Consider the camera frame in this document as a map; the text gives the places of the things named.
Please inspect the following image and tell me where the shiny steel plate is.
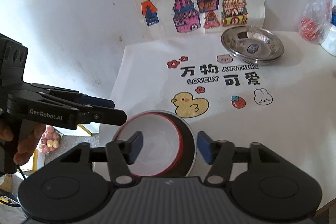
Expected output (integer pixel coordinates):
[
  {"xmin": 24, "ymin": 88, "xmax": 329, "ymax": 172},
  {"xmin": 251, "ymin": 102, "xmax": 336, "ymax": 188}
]
[{"xmin": 221, "ymin": 26, "xmax": 285, "ymax": 60}]

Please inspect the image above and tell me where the person's left hand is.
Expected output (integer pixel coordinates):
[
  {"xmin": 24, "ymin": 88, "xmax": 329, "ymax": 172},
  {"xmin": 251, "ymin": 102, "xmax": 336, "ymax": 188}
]
[{"xmin": 0, "ymin": 122, "xmax": 46, "ymax": 166}]

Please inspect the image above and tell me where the large steel bowl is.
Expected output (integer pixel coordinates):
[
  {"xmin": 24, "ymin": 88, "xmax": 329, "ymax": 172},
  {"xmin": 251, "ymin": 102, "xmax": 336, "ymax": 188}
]
[{"xmin": 113, "ymin": 110, "xmax": 197, "ymax": 177}]

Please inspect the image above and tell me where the white bowl red rim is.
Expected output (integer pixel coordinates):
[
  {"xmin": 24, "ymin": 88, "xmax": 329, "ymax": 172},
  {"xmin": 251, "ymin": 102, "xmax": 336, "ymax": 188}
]
[{"xmin": 115, "ymin": 113, "xmax": 183, "ymax": 176}]

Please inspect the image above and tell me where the pink yellow balls bag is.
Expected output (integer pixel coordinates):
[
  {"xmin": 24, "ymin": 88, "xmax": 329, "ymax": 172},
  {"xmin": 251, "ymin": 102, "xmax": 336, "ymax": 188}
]
[{"xmin": 38, "ymin": 125, "xmax": 62, "ymax": 154}]

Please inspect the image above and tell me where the white printed table cloth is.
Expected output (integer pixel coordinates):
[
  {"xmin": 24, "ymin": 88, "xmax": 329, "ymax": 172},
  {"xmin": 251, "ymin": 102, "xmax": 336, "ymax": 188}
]
[{"xmin": 110, "ymin": 32, "xmax": 335, "ymax": 204}]

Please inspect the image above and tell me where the white bottle blue cap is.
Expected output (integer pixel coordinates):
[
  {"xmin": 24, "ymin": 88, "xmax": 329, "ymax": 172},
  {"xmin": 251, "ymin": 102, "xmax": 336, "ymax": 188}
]
[{"xmin": 319, "ymin": 0, "xmax": 335, "ymax": 57}]

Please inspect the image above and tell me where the clear plastic bag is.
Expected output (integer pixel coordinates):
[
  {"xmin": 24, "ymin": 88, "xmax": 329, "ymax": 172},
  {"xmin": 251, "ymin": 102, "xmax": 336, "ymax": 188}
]
[{"xmin": 298, "ymin": 0, "xmax": 333, "ymax": 44}]

